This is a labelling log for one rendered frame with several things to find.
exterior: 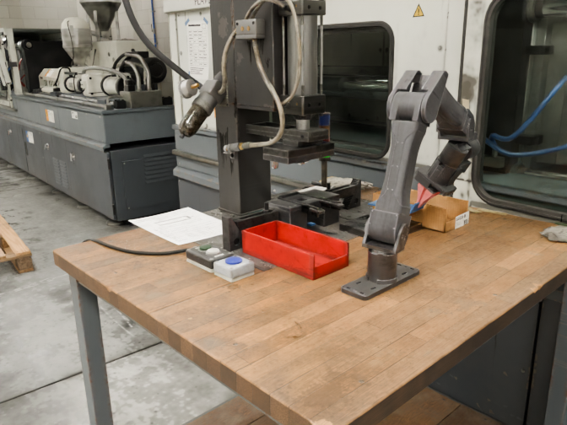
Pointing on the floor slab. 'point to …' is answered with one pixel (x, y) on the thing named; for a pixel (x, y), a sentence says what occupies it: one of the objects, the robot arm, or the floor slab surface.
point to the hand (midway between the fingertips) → (419, 204)
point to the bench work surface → (326, 324)
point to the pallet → (13, 249)
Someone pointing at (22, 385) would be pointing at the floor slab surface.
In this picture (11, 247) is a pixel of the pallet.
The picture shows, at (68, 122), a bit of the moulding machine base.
